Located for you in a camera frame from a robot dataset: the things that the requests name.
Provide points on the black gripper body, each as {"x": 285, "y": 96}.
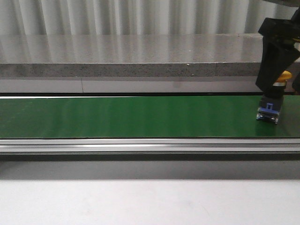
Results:
{"x": 282, "y": 28}

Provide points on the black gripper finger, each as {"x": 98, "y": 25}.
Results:
{"x": 278, "y": 54}
{"x": 296, "y": 84}

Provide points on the green conveyor belt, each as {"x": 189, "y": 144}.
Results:
{"x": 144, "y": 117}

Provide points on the grey speckled stone counter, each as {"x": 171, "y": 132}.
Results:
{"x": 220, "y": 63}

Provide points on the white pleated curtain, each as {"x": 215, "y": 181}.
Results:
{"x": 122, "y": 17}

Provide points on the aluminium conveyor side rail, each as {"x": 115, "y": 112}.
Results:
{"x": 151, "y": 146}

